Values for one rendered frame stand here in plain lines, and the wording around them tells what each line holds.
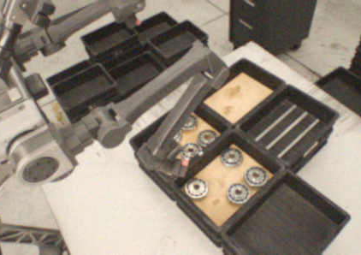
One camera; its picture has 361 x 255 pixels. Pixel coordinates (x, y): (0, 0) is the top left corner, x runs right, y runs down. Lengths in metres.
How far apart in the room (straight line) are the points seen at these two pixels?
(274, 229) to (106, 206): 0.79
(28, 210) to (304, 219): 1.96
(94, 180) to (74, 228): 0.25
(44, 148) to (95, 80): 1.73
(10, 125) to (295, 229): 1.09
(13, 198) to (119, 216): 1.36
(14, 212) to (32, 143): 1.87
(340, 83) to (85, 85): 1.94
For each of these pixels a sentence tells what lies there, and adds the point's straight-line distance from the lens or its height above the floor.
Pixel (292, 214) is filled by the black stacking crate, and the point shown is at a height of 0.83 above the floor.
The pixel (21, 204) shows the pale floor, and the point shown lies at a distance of 2.77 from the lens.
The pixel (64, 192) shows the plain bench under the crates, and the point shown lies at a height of 0.70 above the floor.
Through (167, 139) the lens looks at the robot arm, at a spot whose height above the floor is 1.26.
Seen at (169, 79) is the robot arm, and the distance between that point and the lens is 0.94.
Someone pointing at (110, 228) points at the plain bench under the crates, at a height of 0.70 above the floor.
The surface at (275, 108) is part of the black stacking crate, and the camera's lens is 1.76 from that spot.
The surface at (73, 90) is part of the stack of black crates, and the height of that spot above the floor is 0.49.
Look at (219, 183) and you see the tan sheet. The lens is 1.49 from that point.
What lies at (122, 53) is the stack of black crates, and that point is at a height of 0.49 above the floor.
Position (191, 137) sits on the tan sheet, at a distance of 1.63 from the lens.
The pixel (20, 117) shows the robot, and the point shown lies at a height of 1.53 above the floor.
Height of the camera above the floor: 2.14
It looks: 52 degrees down
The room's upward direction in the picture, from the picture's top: 10 degrees counter-clockwise
